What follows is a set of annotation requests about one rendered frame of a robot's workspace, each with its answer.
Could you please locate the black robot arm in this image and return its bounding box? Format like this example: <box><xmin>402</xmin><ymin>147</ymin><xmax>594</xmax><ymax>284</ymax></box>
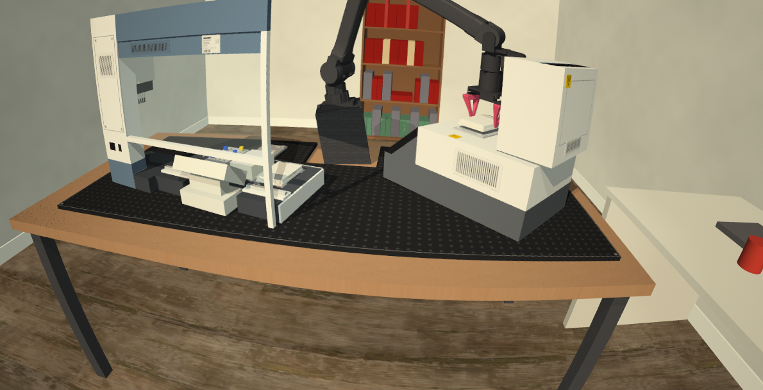
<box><xmin>320</xmin><ymin>0</ymin><xmax>526</xmax><ymax>111</ymax></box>

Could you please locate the cream benchtop instrument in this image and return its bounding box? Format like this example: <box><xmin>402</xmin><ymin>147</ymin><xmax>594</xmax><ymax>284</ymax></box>
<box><xmin>383</xmin><ymin>56</ymin><xmax>598</xmax><ymax>242</ymax></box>

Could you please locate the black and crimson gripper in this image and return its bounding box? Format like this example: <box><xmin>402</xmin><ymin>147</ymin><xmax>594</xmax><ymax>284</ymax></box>
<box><xmin>463</xmin><ymin>70</ymin><xmax>502</xmax><ymax>128</ymax></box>

